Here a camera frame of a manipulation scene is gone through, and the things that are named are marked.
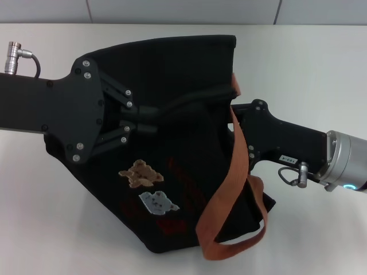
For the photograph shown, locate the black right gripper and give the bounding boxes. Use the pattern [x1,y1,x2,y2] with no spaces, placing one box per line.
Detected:
[231,99,329,174]

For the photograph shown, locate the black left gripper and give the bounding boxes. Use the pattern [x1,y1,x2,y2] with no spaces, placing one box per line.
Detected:
[0,57,160,164]

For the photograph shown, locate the black food bag orange handles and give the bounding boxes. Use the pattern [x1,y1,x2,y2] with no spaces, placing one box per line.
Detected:
[44,34,278,254]

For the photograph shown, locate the right gripper cable silver plug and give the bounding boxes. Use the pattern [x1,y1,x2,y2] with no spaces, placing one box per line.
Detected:
[278,161,326,189]

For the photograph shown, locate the gripper cable silver plug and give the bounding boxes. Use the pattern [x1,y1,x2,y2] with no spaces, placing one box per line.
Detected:
[278,161,326,189]
[3,41,41,78]

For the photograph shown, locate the left gripper cable silver plug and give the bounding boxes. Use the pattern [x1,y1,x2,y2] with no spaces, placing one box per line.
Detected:
[3,41,41,78]

